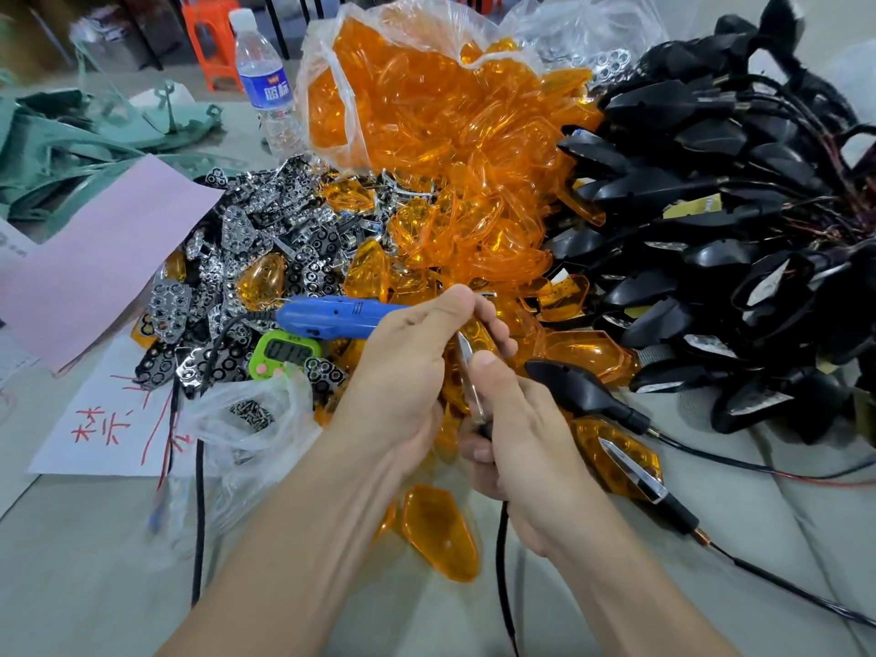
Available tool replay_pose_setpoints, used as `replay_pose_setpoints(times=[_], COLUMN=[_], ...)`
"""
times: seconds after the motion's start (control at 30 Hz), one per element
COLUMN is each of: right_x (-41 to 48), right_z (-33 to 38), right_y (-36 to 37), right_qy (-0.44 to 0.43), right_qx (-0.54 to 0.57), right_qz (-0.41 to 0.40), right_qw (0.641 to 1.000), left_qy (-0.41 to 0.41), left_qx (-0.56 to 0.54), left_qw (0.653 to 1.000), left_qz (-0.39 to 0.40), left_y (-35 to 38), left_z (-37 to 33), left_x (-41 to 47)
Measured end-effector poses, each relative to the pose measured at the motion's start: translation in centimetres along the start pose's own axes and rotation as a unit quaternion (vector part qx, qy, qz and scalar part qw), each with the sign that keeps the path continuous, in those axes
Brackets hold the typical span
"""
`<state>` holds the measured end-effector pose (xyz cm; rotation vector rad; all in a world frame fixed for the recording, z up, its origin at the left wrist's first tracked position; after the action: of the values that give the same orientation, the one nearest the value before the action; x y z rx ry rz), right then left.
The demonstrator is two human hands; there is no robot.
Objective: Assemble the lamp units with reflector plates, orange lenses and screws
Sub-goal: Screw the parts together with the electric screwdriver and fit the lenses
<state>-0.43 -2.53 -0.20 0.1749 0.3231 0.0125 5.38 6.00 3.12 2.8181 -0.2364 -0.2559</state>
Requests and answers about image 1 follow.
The person's left hand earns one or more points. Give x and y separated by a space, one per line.
397 389

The person's right hand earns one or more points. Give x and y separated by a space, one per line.
540 458

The person's right thumb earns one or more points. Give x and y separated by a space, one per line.
494 389

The orange lens cover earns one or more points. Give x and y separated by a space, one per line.
480 337

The person's left forearm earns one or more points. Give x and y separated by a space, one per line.
308 554

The person's right forearm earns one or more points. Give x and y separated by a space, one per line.
616 595

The pile of orange lenses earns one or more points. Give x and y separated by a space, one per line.
479 218

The blue electric screwdriver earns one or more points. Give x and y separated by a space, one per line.
328 316

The green digital timer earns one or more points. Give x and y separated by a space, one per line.
284 352

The pile of chrome reflector plates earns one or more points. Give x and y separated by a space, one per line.
308 259

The small clear plastic bag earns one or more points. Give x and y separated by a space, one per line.
219 444

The pile of black signal housings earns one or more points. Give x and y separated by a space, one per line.
718 198

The large clear plastic bag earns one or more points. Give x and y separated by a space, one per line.
316 75

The clear bag of chrome parts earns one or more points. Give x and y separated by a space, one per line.
582 27

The clear plastic water bottle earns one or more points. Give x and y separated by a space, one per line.
263 75

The white paper with red writing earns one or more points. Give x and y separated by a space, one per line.
102 431

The pink paper sheet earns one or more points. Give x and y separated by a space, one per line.
89 266

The orange plastic stool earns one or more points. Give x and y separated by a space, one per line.
212 34

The green cloth bag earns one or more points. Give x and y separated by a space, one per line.
68 150

